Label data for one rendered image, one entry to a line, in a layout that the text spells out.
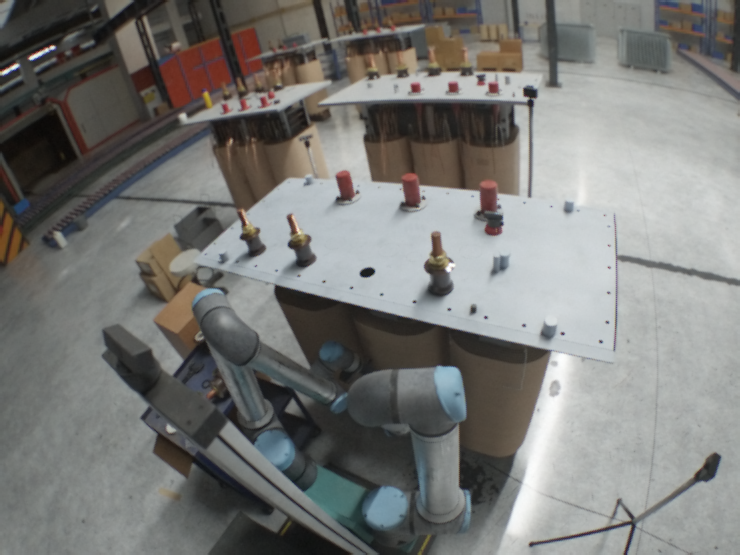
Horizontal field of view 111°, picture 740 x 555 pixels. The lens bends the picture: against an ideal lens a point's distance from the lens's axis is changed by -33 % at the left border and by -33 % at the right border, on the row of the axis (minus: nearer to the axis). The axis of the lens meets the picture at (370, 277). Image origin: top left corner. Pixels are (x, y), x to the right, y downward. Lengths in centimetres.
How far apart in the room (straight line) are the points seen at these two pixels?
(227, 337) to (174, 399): 47
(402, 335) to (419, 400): 75
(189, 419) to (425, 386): 43
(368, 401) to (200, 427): 35
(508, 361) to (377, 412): 72
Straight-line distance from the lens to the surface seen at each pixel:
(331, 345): 151
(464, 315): 113
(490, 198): 148
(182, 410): 60
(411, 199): 160
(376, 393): 77
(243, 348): 107
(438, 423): 79
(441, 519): 121
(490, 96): 252
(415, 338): 149
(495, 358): 140
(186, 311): 236
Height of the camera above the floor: 219
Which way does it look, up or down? 40 degrees down
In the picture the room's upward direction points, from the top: 14 degrees counter-clockwise
